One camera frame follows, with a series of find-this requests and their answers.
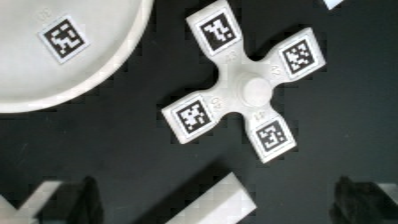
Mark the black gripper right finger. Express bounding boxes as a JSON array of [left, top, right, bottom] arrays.
[[329, 176, 398, 224]]

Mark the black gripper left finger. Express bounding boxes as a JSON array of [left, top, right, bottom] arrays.
[[41, 177, 105, 224]]

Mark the white round table top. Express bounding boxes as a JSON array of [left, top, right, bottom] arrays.
[[0, 0, 155, 113]]

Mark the white left fence block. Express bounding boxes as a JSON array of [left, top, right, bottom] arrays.
[[0, 181, 63, 224]]

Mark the white marker tag board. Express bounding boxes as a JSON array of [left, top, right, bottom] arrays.
[[324, 0, 343, 10]]

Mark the white front fence rail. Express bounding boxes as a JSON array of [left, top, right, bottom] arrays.
[[166, 173, 258, 224]]

